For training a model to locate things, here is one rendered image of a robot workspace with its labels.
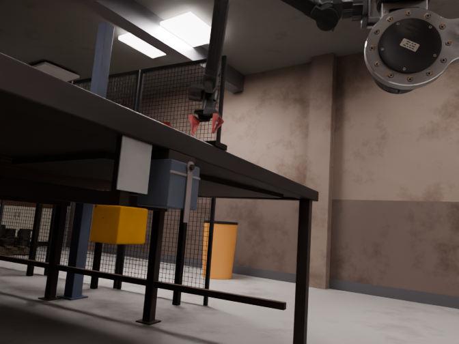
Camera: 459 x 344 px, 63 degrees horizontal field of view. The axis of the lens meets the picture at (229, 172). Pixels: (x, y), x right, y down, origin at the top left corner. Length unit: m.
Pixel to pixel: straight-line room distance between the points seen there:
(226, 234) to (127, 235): 4.06
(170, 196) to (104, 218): 0.18
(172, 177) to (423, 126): 4.17
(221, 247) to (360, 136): 2.23
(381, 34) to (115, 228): 0.78
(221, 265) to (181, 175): 3.96
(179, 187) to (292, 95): 4.66
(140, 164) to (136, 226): 0.14
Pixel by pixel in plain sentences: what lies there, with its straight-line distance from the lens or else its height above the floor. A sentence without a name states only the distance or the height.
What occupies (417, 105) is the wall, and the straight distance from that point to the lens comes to 4.99.
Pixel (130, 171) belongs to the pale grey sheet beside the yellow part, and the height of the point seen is 0.78.
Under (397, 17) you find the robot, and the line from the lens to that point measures 1.08.
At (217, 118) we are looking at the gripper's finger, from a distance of 1.57.
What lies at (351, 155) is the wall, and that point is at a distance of 5.00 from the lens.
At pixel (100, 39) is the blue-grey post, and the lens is 3.76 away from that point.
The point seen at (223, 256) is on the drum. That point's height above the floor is 0.28.
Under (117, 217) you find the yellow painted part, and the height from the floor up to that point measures 0.68.
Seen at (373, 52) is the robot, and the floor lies 1.12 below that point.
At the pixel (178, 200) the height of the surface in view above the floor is 0.73.
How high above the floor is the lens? 0.67
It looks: 8 degrees up
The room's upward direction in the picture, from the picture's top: 4 degrees clockwise
